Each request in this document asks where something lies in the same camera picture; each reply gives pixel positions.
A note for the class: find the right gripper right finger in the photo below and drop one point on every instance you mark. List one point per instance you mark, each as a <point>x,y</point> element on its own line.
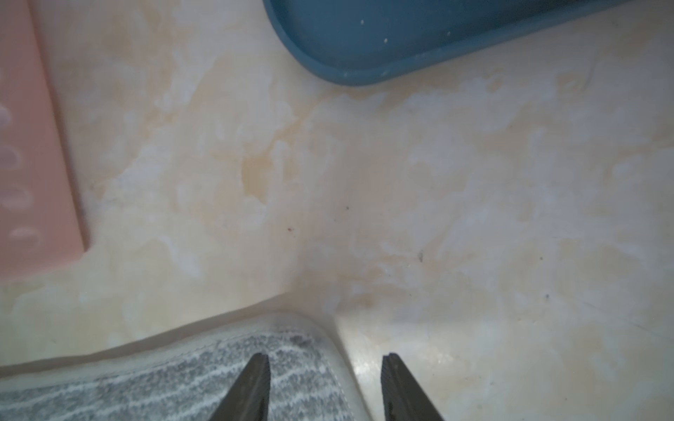
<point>403,397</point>

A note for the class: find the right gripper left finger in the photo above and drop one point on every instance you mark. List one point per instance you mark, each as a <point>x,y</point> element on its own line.
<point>248,398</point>

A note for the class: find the grey striped dishcloth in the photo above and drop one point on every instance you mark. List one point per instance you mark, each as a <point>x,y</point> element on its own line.
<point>188,378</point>

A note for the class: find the pink plastic basket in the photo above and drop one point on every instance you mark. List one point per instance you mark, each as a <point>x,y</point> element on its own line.
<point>40,225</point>

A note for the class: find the teal tray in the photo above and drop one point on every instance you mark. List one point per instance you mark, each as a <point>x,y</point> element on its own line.
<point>360,43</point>

